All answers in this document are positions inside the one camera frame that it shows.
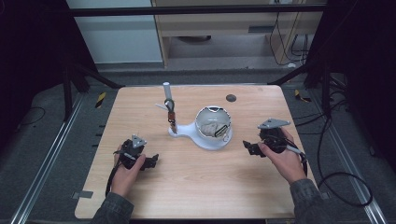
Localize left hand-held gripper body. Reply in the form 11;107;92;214
116;133;148;171

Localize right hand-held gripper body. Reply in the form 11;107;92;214
257;118;291;154

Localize keychain with carabiner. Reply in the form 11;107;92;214
163;98;179;135

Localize white stand with bowl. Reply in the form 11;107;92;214
154;81;233;151

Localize person's left hand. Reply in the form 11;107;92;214
110;144;147;199

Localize person's right hand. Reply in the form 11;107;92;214
257;128;308;186

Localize yellow and black tape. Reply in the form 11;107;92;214
94;91;107;109
293;89;313;104

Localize grey tape strip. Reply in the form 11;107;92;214
71;189;94;200

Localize white cabinet panel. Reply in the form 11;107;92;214
65;0;163;65

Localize wooden cabinet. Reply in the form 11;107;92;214
151;0;325;68

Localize right hand-held gripper cable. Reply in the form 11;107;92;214
285;136;309;177

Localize hand-held gripper cable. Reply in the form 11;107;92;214
105;150;123;198
285;136;309;177

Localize left hand-held gripper cable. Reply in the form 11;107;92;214
105;150;123;198

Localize black frame leg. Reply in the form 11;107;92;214
266;58;332;117
61;60;126;123

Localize aluminium floor rail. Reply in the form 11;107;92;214
310;89;388;224
9;92;86;224

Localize black hanging cables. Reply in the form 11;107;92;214
268;11;310;67

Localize thin black floor cable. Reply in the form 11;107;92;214
18;105;47;127

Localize black looped floor cable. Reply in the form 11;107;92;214
317;117;374;208

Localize black horizontal frame bar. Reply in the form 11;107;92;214
65;4;329;17

